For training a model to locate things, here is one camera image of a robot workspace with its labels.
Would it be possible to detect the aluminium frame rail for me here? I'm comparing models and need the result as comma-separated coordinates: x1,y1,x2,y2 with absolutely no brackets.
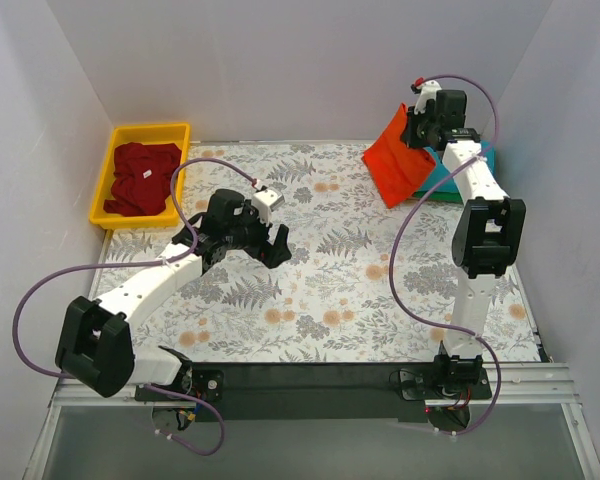
25,363,600,479

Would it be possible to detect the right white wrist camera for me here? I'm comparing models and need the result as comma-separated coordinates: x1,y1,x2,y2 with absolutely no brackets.
411,78,441,115

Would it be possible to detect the orange t shirt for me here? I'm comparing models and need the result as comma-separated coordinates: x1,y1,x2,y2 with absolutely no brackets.
362,103,436,209

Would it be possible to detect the folded green t shirt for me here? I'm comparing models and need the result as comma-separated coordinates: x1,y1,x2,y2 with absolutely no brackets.
411,191,463,204

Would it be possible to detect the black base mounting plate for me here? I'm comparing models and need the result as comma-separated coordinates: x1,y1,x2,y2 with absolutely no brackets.
134,362,495,423

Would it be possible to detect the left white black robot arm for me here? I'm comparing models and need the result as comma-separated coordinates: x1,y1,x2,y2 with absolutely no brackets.
55,187,291,400

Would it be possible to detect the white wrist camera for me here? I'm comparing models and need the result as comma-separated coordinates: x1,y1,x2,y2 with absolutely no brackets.
411,78,441,115
251,187,285,226

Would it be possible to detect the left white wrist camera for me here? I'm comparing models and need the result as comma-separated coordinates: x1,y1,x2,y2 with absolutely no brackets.
251,187,285,226

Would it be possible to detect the dark red t shirt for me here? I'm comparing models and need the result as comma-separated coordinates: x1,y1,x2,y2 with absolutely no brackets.
104,142,182,217

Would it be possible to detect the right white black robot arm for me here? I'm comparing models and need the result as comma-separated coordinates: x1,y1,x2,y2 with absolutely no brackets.
400,80,526,400

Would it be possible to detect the yellow plastic bin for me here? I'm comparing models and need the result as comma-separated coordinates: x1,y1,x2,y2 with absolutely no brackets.
89,122,191,230

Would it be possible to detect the floral patterned table mat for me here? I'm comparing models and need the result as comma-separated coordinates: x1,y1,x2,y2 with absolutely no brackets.
77,141,541,364

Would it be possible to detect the folded teal t shirt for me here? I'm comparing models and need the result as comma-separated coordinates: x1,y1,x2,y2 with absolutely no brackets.
416,141,496,194

